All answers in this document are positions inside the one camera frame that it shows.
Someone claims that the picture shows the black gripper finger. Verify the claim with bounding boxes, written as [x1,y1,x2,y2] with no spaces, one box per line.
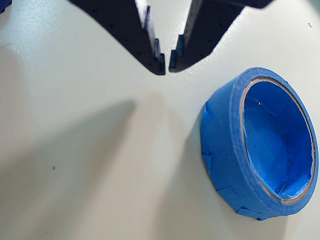
[168,0,273,74]
[68,0,167,76]

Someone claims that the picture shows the blue tape roll bin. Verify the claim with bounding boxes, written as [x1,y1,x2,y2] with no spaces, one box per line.
[199,66,320,221]

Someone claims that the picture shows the dark blue object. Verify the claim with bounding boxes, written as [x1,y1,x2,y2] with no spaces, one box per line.
[0,0,13,14]

